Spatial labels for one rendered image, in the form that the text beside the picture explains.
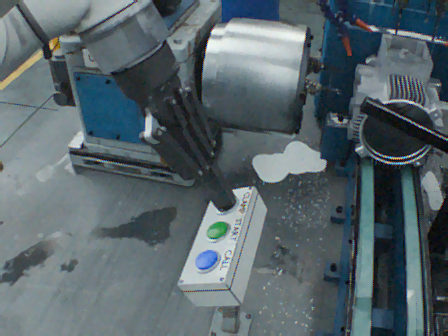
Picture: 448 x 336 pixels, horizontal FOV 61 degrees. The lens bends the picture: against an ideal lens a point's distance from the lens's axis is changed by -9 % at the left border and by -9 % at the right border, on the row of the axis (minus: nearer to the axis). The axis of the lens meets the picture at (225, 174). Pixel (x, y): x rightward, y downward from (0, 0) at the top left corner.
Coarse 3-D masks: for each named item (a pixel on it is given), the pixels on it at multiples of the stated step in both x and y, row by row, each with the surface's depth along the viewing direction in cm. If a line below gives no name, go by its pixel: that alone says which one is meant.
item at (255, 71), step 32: (224, 32) 83; (256, 32) 81; (288, 32) 80; (224, 64) 80; (256, 64) 79; (288, 64) 78; (320, 64) 90; (224, 96) 82; (256, 96) 81; (288, 96) 79; (256, 128) 88; (288, 128) 84
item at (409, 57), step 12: (384, 36) 85; (396, 36) 86; (384, 48) 81; (396, 48) 88; (408, 48) 87; (420, 48) 84; (384, 60) 79; (396, 60) 78; (408, 60) 77; (420, 60) 84; (384, 72) 81; (396, 72) 80; (408, 72) 79; (420, 72) 78
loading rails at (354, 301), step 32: (352, 160) 95; (352, 192) 85; (416, 192) 81; (352, 224) 76; (384, 224) 85; (416, 224) 75; (352, 256) 69; (416, 256) 69; (352, 288) 64; (416, 288) 65; (352, 320) 60; (384, 320) 68; (416, 320) 60
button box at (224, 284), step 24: (240, 192) 60; (216, 216) 58; (240, 216) 56; (264, 216) 61; (216, 240) 54; (240, 240) 53; (192, 264) 53; (216, 264) 50; (240, 264) 52; (192, 288) 50; (216, 288) 49; (240, 288) 51
